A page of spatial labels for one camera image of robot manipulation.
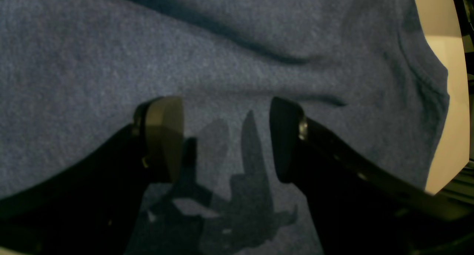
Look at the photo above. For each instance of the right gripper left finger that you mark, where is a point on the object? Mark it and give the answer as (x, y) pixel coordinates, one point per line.
(91, 208)

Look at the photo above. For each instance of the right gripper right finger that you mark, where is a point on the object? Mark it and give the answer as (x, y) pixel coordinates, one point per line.
(358, 208)

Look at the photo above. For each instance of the dark blue t-shirt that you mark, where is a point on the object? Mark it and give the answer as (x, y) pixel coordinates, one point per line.
(74, 71)

